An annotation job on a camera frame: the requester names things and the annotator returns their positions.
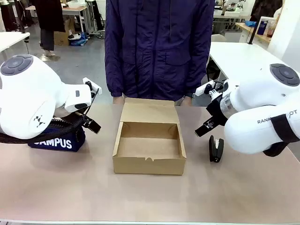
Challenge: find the navy Campus pouch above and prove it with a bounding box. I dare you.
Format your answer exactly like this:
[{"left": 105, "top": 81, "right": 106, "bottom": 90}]
[{"left": 27, "top": 126, "right": 86, "bottom": 153}]

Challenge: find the background person in black coat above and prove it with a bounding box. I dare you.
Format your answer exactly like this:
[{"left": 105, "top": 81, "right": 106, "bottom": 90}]
[{"left": 31, "top": 0, "right": 66, "bottom": 57}]

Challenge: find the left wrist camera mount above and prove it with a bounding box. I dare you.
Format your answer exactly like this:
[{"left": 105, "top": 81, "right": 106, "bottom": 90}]
[{"left": 82, "top": 77, "right": 103, "bottom": 97}]

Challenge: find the blue plastic bag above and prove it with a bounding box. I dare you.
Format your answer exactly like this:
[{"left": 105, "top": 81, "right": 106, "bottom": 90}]
[{"left": 68, "top": 32, "right": 89, "bottom": 46}]

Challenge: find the small white table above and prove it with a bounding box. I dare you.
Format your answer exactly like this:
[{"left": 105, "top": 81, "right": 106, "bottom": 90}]
[{"left": 0, "top": 31, "right": 31, "bottom": 53}]

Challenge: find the background person in dark clothes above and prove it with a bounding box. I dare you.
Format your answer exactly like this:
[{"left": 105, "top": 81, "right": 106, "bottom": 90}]
[{"left": 249, "top": 0, "right": 284, "bottom": 22}]

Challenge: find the black stapler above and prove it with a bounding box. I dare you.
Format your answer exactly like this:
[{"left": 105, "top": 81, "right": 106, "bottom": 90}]
[{"left": 209, "top": 135, "right": 225, "bottom": 163}]

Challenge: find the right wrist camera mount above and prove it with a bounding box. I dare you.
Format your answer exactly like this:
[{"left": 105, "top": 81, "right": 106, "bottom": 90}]
[{"left": 195, "top": 80, "right": 226, "bottom": 98}]

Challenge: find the light wooden workbench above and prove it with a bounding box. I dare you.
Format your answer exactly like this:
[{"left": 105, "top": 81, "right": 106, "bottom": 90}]
[{"left": 235, "top": 22, "right": 272, "bottom": 44}]

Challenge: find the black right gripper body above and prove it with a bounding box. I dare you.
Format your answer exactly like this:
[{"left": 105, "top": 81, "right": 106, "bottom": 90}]
[{"left": 206, "top": 95, "right": 229, "bottom": 125}]

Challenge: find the person's left hand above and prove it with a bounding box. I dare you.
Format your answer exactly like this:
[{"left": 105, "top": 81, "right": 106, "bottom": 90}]
[{"left": 175, "top": 95, "right": 194, "bottom": 107}]

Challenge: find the person in navy jacket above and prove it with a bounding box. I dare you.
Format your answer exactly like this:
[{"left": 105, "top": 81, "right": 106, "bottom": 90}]
[{"left": 104, "top": 0, "right": 215, "bottom": 100}]

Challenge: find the beige chair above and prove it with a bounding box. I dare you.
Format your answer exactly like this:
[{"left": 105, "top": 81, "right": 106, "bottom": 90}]
[{"left": 211, "top": 34, "right": 228, "bottom": 43}]

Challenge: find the wooden top background table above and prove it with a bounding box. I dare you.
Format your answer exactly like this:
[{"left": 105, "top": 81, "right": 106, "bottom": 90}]
[{"left": 25, "top": 5, "right": 89, "bottom": 32}]

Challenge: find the brown cardboard box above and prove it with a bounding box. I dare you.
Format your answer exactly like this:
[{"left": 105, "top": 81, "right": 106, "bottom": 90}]
[{"left": 112, "top": 97, "right": 187, "bottom": 176}]

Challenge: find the brown glass jar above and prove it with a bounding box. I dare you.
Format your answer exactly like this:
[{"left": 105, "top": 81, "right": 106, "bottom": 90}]
[{"left": 266, "top": 19, "right": 277, "bottom": 38}]

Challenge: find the black lamp pole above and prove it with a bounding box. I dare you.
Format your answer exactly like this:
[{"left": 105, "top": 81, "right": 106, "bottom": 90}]
[{"left": 247, "top": 15, "right": 263, "bottom": 45}]

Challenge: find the cardboard box on floor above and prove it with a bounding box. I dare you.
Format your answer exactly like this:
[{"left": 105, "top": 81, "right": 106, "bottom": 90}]
[{"left": 53, "top": 18, "right": 76, "bottom": 46}]

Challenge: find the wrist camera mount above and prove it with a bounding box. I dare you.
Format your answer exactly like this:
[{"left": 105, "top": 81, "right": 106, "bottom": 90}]
[
  {"left": 82, "top": 77, "right": 103, "bottom": 97},
  {"left": 195, "top": 80, "right": 226, "bottom": 98}
]

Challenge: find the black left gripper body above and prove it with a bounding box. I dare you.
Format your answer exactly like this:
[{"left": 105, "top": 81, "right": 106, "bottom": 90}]
[{"left": 56, "top": 109, "right": 91, "bottom": 126}]

